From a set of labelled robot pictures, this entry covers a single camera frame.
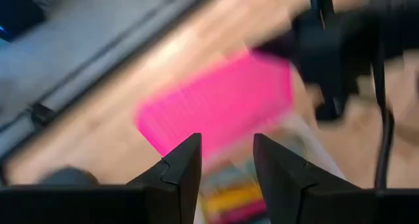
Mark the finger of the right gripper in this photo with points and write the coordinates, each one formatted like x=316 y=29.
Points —
x=278 y=50
x=330 y=106

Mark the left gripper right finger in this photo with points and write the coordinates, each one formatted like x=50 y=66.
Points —
x=311 y=204

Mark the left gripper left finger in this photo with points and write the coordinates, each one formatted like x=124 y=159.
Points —
x=147 y=204

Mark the yellow highlighter pen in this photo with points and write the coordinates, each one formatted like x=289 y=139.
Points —
x=235 y=197

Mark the pink-lidded clear supply box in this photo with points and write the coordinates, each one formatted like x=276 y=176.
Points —
x=222 y=106

